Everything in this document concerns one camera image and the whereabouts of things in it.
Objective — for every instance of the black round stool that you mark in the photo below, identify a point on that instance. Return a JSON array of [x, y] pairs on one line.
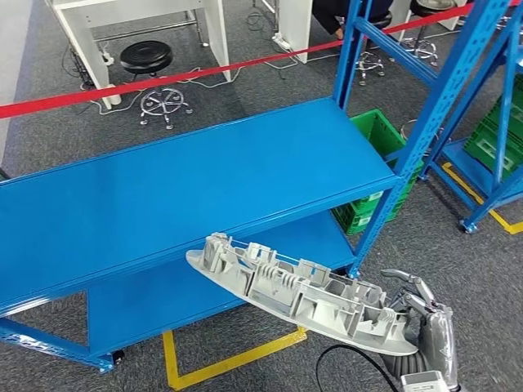
[[146, 57]]

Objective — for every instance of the white desk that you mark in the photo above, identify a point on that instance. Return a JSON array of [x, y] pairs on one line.
[[86, 32]]

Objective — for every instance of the person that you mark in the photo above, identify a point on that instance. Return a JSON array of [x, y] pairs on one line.
[[327, 13]]

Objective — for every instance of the red barrier belt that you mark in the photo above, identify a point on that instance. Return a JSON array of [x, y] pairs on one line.
[[204, 73]]

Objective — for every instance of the stool with chrome star base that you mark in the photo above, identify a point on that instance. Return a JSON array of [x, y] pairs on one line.
[[370, 62], [429, 46]]

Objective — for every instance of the grey plastic wheel hubcap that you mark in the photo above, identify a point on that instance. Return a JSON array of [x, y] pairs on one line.
[[294, 297]]

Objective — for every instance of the white power strip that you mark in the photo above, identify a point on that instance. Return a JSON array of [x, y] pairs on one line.
[[281, 41]]

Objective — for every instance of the white desk panel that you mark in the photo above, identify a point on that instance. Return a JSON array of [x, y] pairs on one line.
[[296, 27]]

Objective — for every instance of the green plastic crate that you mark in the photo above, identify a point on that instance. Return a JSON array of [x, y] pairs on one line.
[[376, 135], [486, 140]]

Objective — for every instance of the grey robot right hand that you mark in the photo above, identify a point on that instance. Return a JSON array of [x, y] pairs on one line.
[[439, 341]]

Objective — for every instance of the blue metal shelf rack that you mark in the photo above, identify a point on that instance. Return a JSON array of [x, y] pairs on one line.
[[469, 167], [163, 189]]

